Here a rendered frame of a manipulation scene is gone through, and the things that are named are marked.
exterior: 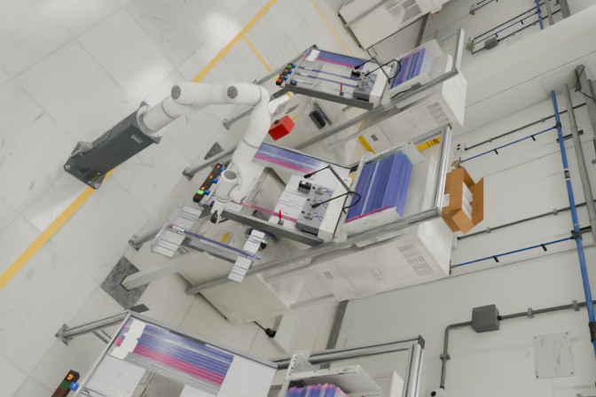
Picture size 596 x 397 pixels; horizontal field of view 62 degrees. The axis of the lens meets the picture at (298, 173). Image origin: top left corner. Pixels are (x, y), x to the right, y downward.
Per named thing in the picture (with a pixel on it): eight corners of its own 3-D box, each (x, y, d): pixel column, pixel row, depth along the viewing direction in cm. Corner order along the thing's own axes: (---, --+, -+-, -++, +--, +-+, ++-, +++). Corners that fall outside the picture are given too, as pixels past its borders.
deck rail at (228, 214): (203, 211, 284) (203, 203, 280) (205, 208, 285) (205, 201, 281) (321, 249, 274) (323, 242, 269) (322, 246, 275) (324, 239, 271)
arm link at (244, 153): (274, 154, 230) (246, 203, 242) (249, 134, 234) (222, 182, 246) (264, 157, 222) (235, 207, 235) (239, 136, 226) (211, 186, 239)
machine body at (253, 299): (167, 268, 333) (228, 245, 297) (211, 201, 384) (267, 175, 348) (229, 327, 355) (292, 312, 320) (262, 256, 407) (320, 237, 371)
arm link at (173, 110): (159, 97, 259) (186, 76, 245) (186, 99, 274) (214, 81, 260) (164, 118, 257) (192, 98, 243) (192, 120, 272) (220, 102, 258)
